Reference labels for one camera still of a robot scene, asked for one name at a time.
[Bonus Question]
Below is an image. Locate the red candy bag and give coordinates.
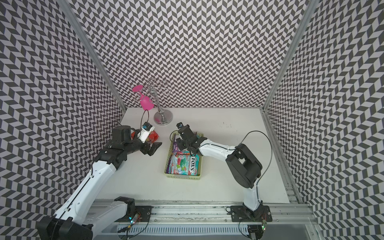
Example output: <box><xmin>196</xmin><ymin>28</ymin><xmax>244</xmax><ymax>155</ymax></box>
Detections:
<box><xmin>131</xmin><ymin>130</ymin><xmax>159</xmax><ymax>144</ymax></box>

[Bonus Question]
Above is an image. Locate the purple candy bag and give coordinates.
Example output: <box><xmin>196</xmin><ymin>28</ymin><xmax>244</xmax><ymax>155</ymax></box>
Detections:
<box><xmin>172</xmin><ymin>142</ymin><xmax>183</xmax><ymax>154</ymax></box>
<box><xmin>165</xmin><ymin>156</ymin><xmax>173</xmax><ymax>174</ymax></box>

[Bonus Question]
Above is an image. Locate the teal candy bag front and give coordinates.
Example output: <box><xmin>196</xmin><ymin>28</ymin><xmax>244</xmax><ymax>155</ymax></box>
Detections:
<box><xmin>171</xmin><ymin>152</ymin><xmax>200</xmax><ymax>176</ymax></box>

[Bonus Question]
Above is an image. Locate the light green plastic basket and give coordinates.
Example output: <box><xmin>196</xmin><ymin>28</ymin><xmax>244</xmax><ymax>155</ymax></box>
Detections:
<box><xmin>164</xmin><ymin>131</ymin><xmax>203</xmax><ymax>180</ymax></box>

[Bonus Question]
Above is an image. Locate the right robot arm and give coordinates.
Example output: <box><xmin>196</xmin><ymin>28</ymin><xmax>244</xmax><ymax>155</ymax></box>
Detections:
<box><xmin>176</xmin><ymin>123</ymin><xmax>264</xmax><ymax>220</ymax></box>

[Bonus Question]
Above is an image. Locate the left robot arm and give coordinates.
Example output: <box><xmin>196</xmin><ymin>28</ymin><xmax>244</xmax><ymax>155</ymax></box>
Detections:
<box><xmin>36</xmin><ymin>122</ymin><xmax>161</xmax><ymax>240</ymax></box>

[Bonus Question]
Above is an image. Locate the chrome glass holder stand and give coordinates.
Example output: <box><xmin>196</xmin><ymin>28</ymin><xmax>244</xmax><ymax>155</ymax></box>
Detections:
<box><xmin>147</xmin><ymin>79</ymin><xmax>173</xmax><ymax>126</ymax></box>

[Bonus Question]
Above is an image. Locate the pink plastic wine glass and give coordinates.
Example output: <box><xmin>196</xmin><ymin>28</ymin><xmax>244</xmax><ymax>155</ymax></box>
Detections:
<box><xmin>132</xmin><ymin>85</ymin><xmax>155</xmax><ymax>111</ymax></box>

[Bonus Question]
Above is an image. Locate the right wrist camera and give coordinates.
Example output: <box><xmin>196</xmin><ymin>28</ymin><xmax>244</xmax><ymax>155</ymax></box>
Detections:
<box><xmin>176</xmin><ymin>122</ymin><xmax>184</xmax><ymax>130</ymax></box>

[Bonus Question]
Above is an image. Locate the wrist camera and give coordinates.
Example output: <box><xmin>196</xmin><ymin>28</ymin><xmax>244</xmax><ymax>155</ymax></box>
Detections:
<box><xmin>138</xmin><ymin>122</ymin><xmax>155</xmax><ymax>143</ymax></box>
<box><xmin>176</xmin><ymin>122</ymin><xmax>184</xmax><ymax>130</ymax></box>

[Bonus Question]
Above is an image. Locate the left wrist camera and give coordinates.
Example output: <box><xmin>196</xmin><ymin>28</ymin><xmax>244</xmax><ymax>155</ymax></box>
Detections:
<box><xmin>138</xmin><ymin>122</ymin><xmax>155</xmax><ymax>143</ymax></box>

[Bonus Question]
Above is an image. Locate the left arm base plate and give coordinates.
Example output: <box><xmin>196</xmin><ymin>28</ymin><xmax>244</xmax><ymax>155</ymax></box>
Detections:
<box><xmin>116</xmin><ymin>206</ymin><xmax>153</xmax><ymax>224</ymax></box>

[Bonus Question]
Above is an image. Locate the aluminium front rail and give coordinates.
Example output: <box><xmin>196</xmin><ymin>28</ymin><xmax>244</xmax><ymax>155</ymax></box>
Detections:
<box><xmin>64</xmin><ymin>200</ymin><xmax>319</xmax><ymax>226</ymax></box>

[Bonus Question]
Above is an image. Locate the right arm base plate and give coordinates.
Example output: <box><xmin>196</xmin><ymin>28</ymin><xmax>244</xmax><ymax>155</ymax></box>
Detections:
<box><xmin>228</xmin><ymin>205</ymin><xmax>273</xmax><ymax>223</ymax></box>

